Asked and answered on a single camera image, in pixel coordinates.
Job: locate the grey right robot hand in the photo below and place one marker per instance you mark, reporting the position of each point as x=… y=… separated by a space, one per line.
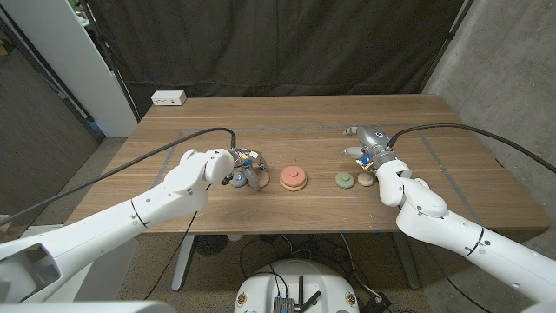
x=372 y=138

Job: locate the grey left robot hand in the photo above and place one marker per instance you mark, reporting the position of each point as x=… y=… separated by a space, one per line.
x=249 y=161

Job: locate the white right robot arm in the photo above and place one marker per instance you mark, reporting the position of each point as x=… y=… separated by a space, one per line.
x=469 y=239

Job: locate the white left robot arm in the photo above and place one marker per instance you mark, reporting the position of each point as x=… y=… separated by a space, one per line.
x=108 y=226

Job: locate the round black floor fan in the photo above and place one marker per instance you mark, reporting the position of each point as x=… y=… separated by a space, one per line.
x=211 y=244

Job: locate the white power strip box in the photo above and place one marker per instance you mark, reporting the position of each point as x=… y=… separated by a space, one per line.
x=168 y=97

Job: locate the white table leg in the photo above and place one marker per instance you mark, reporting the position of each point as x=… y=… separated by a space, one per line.
x=184 y=261

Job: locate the black curtain backdrop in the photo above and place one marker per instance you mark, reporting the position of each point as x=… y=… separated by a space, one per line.
x=278 y=43

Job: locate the white robot torso base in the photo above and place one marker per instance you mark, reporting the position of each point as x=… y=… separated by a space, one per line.
x=256 y=287

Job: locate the grey table leg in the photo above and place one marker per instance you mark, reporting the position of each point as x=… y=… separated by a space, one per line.
x=406 y=261

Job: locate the black antenna electronics module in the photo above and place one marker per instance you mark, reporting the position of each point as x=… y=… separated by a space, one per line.
x=284 y=304

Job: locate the black power adapter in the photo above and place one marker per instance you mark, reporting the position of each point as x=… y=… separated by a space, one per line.
x=375 y=303

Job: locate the white wall panel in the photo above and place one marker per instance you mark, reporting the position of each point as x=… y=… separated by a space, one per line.
x=65 y=52

